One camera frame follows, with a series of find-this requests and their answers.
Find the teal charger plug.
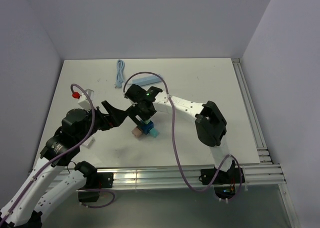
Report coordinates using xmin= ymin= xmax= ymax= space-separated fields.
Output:
xmin=149 ymin=128 xmax=159 ymax=138

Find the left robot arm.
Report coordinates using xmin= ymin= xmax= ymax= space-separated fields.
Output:
xmin=0 ymin=101 xmax=128 ymax=227

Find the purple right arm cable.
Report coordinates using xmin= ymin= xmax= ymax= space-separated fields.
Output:
xmin=123 ymin=71 xmax=243 ymax=202

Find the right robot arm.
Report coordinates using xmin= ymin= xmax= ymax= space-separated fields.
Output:
xmin=124 ymin=84 xmax=235 ymax=183

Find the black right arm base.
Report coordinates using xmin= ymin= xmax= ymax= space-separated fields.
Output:
xmin=198 ymin=163 xmax=246 ymax=201

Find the light blue power strip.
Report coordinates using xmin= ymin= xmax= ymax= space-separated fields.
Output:
xmin=131 ymin=75 xmax=162 ymax=86

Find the pink charger plug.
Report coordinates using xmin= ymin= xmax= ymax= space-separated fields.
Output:
xmin=131 ymin=127 xmax=143 ymax=138

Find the light blue power cord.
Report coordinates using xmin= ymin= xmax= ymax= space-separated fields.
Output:
xmin=114 ymin=59 xmax=127 ymax=90

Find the blue cube socket adapter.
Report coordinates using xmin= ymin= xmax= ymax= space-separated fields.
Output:
xmin=139 ymin=120 xmax=154 ymax=135

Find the white plug adapter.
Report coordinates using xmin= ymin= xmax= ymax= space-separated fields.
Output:
xmin=82 ymin=137 xmax=95 ymax=149

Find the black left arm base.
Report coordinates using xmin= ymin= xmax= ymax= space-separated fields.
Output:
xmin=77 ymin=172 xmax=116 ymax=209

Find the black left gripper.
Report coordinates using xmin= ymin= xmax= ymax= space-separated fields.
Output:
xmin=76 ymin=100 xmax=129 ymax=144

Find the aluminium front rail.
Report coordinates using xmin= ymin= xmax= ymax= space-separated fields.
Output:
xmin=97 ymin=164 xmax=286 ymax=190

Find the aluminium side rail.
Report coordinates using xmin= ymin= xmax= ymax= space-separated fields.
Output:
xmin=231 ymin=58 xmax=287 ymax=186

